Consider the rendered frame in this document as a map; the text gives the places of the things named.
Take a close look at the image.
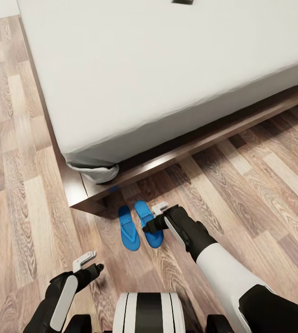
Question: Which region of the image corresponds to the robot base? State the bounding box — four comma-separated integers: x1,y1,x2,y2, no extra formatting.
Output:
64,314,234,333

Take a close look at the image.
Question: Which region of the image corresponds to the sandal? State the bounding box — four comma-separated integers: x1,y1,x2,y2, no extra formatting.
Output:
134,200,164,248
118,206,140,251

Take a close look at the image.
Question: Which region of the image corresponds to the robot trunk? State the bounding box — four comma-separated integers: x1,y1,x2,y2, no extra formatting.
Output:
112,293,186,333

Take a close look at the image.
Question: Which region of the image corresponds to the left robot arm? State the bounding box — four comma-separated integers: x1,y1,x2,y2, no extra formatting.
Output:
23,250,104,333

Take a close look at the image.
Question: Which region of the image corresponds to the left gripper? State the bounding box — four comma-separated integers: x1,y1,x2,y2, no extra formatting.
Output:
78,263,104,290

